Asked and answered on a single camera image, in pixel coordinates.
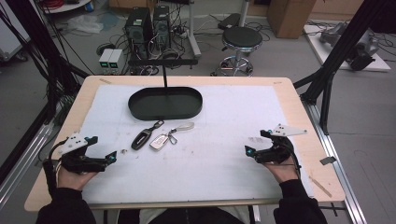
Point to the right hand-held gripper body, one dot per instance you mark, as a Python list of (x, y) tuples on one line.
[(278, 152)]

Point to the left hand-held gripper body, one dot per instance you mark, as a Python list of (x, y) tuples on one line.
[(79, 163)]

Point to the person's left hand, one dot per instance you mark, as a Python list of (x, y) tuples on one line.
[(73, 180)]

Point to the person's right hand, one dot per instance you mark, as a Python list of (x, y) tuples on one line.
[(285, 172)]

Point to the black car key fob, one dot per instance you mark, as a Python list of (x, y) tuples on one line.
[(141, 140)]

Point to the grey tape piece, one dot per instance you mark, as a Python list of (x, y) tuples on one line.
[(328, 160)]

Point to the thin wooden strip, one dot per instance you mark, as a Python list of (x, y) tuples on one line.
[(320, 186)]

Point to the black oval tray with hanger bar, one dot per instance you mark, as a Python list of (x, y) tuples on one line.
[(165, 104)]

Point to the white bench power supply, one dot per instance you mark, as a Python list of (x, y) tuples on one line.
[(105, 60), (115, 61)]

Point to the person's torso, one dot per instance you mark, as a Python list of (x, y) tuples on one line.
[(186, 216)]

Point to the black round stool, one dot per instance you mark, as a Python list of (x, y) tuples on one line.
[(242, 39)]

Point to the clear plastic bag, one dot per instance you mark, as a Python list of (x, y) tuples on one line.
[(85, 24)]

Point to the brown cardboard box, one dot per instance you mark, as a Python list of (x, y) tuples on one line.
[(291, 18)]

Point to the black computer tower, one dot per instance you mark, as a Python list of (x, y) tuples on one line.
[(162, 26), (138, 31)]

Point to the white board with grey devices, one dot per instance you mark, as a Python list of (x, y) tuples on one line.
[(351, 46)]

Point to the grey metal stand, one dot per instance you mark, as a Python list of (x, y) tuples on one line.
[(193, 31)]

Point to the aluminium rail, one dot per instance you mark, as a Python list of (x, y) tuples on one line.
[(339, 174), (18, 168)]

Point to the black frame post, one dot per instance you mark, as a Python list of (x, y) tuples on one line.
[(339, 53), (40, 40)]

